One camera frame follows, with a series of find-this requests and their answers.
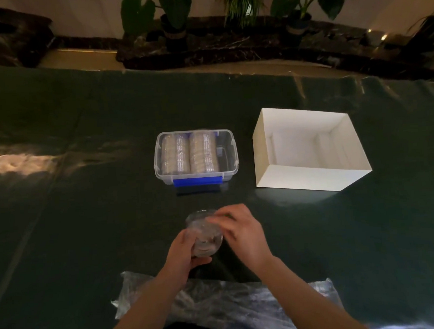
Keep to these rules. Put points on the person's left hand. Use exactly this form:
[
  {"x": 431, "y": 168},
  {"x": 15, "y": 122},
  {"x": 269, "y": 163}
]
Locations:
[{"x": 178, "y": 256}]

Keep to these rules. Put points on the person's right hand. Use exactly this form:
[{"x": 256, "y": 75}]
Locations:
[{"x": 247, "y": 234}]

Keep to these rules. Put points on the clear plastic bag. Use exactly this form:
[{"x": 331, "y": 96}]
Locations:
[{"x": 225, "y": 301}]

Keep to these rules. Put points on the clear bin with blue latches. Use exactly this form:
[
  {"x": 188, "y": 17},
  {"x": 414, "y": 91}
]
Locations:
[{"x": 198, "y": 181}]

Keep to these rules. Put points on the stack of clear plastic cups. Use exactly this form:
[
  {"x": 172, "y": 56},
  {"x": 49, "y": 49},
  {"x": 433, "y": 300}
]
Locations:
[
  {"x": 174, "y": 154},
  {"x": 203, "y": 152}
]

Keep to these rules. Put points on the person's left forearm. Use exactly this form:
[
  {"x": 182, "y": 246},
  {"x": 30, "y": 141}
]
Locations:
[{"x": 145, "y": 313}]

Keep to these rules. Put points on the person's right forearm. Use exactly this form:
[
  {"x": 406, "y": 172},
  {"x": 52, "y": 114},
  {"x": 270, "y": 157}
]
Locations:
[{"x": 306, "y": 304}]

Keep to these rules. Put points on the white cardboard box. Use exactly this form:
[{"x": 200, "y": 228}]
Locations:
[{"x": 306, "y": 179}]

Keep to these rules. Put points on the dark green table cover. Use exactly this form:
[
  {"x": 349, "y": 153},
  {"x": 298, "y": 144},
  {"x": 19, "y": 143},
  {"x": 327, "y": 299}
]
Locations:
[{"x": 77, "y": 215}]

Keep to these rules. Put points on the long dark marble planter ledge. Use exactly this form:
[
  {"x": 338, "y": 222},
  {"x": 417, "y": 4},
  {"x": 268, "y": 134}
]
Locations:
[{"x": 213, "y": 49}]

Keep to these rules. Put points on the grassy potted plant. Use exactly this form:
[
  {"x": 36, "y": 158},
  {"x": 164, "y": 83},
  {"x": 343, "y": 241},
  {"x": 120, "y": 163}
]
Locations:
[
  {"x": 240, "y": 3},
  {"x": 432, "y": 28}
]

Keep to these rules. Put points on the short dark marble ledge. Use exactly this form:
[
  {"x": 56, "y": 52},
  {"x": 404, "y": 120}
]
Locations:
[{"x": 18, "y": 39}]

